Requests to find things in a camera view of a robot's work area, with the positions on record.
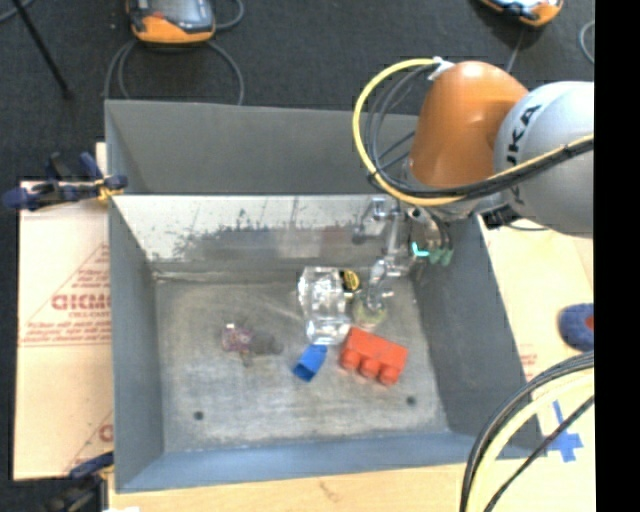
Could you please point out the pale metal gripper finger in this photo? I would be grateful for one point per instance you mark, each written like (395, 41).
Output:
(372, 290)
(386, 286)

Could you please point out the yellow and black small object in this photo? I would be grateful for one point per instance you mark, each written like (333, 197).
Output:
(350, 280)

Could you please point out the green round object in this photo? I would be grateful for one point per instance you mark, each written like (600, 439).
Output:
(370, 316)

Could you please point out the clear glass block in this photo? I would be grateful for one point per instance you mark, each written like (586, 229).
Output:
(324, 305)

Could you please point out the red toy brick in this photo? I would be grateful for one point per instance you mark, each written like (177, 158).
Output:
(372, 356)

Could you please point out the blue plastic cap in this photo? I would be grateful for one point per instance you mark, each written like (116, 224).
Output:
(310, 364)

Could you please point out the purple and grey small toy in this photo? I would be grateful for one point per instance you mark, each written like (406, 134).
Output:
(240, 340)

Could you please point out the grey metal bin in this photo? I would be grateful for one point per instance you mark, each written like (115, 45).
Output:
(250, 400)

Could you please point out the brown cardboard board red print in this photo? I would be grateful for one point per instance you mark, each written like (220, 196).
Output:
(60, 360)

